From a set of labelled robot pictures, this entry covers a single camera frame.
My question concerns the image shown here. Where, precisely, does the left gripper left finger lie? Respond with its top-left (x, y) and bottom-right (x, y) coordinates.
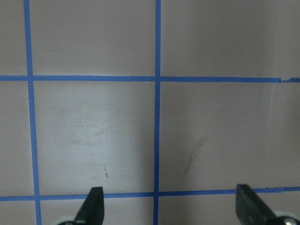
top-left (73, 187), bottom-right (104, 225)

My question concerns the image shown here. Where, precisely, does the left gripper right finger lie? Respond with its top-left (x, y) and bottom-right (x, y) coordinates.
top-left (235, 184), bottom-right (300, 225)

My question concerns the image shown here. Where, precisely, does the brown paper table cover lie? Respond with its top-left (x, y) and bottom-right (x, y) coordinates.
top-left (0, 0), bottom-right (300, 225)

